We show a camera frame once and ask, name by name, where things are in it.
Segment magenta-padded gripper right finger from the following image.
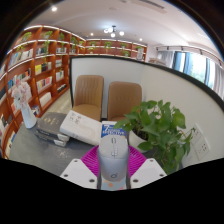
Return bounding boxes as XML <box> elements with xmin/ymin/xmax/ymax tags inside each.
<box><xmin>126</xmin><ymin>145</ymin><xmax>168</xmax><ymax>190</ymax></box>

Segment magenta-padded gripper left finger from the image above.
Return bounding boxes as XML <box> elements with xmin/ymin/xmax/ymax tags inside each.
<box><xmin>59</xmin><ymin>145</ymin><xmax>102</xmax><ymax>190</ymax></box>

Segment white computer mouse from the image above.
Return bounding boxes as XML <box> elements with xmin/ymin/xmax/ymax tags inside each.
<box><xmin>97</xmin><ymin>134</ymin><xmax>130</xmax><ymax>183</ymax></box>

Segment thick dark hardcover book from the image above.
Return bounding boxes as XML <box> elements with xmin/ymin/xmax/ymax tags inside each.
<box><xmin>35</xmin><ymin>112</ymin><xmax>71</xmax><ymax>142</ymax></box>
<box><xmin>34</xmin><ymin>129</ymin><xmax>68</xmax><ymax>148</ymax></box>

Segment white thick paperback book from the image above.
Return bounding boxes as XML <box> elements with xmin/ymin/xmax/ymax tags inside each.
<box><xmin>59</xmin><ymin>109</ymin><xmax>104</xmax><ymax>147</ymax></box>

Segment green potted plant white pot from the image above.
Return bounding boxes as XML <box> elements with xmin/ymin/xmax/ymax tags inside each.
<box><xmin>114</xmin><ymin>99</ymin><xmax>196</xmax><ymax>176</ymax></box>

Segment blue cover book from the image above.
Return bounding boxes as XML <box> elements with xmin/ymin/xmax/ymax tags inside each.
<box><xmin>100</xmin><ymin>122</ymin><xmax>129</xmax><ymax>140</ymax></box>

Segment tan upholstered chair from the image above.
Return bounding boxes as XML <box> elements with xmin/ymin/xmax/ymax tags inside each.
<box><xmin>106</xmin><ymin>80</ymin><xmax>143</xmax><ymax>123</ymax></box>
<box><xmin>72</xmin><ymin>74</ymin><xmax>105</xmax><ymax>122</ymax></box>

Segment pink and white flowers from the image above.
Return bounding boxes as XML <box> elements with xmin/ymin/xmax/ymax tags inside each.
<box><xmin>10</xmin><ymin>80</ymin><xmax>33</xmax><ymax>109</ymax></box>

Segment grey window curtains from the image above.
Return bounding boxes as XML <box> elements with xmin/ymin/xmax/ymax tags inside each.
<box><xmin>156</xmin><ymin>49</ymin><xmax>224</xmax><ymax>101</ymax></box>

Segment orange wooden bookshelf unit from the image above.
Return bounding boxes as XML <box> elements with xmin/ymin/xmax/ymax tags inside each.
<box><xmin>0</xmin><ymin>24</ymin><xmax>148</xmax><ymax>159</ymax></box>

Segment ceiling lamp with round bulbs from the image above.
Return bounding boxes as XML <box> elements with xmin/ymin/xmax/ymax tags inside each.
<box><xmin>103</xmin><ymin>24</ymin><xmax>126</xmax><ymax>39</ymax></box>

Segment white wall socket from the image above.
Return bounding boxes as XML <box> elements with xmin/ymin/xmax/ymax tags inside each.
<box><xmin>194</xmin><ymin>136</ymin><xmax>212</xmax><ymax>162</ymax></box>
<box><xmin>189</xmin><ymin>123</ymin><xmax>204</xmax><ymax>143</ymax></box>

